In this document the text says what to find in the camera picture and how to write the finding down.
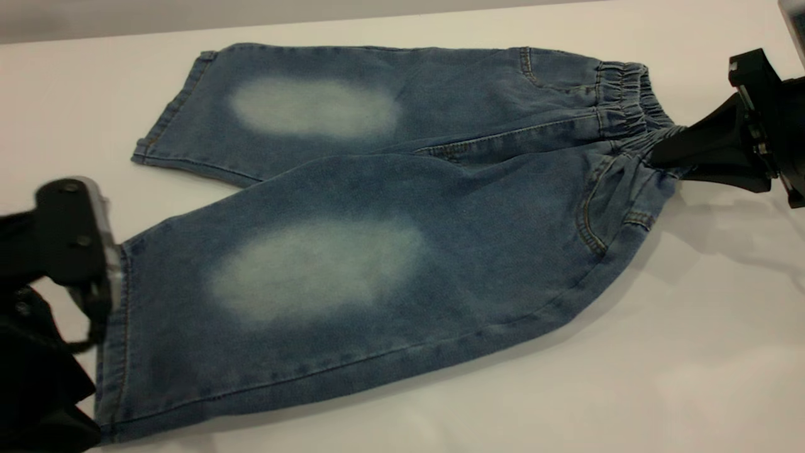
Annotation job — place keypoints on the blue denim pants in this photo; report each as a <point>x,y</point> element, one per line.
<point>440,220</point>

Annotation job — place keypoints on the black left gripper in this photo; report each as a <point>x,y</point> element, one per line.
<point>31,358</point>

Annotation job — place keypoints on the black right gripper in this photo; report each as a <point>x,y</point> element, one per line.
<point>783,138</point>

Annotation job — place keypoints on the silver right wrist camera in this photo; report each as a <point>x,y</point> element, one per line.
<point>795,25</point>

